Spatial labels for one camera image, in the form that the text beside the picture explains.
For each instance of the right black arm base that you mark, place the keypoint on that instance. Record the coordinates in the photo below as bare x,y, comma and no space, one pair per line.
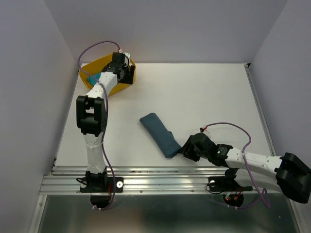
226,183

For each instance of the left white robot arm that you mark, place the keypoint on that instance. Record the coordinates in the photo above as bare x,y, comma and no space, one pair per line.
92,110

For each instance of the rolled teal t shirt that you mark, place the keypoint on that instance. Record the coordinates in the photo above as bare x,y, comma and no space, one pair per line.
93,79

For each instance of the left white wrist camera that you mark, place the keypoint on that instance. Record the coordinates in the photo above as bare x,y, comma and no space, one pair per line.
128,55

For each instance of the aluminium rail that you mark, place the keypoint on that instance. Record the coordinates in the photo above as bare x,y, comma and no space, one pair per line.
136,180
260,111

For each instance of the aluminium front rail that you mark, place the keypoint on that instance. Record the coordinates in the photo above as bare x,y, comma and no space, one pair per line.
136,180

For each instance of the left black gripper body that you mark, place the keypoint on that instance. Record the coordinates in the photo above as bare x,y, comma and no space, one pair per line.
126,71

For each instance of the aluminium right side rail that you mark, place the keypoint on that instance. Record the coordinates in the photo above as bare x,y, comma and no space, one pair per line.
260,111

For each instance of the dark blue-grey t shirt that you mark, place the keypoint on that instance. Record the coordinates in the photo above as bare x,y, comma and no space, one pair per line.
162,137

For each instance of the yellow plastic basket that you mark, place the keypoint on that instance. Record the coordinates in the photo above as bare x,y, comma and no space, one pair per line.
96,67

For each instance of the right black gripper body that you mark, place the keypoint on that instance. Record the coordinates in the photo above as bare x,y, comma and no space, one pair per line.
192,152

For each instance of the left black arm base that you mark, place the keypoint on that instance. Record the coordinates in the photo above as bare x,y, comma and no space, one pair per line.
100,183

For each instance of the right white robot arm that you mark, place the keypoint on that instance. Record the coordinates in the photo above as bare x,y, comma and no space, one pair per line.
286,174

